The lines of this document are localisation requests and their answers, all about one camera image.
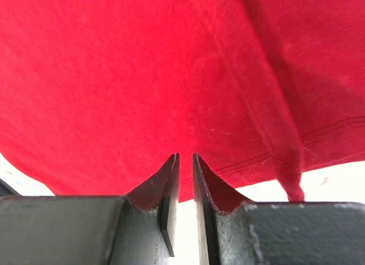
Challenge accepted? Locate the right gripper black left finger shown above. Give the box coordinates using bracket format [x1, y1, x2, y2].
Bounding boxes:
[1, 153, 180, 264]

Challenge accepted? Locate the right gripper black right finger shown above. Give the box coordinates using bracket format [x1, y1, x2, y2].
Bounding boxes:
[192, 154, 364, 264]

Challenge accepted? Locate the dark red t-shirt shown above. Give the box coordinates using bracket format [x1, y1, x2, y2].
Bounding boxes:
[1, 0, 364, 201]

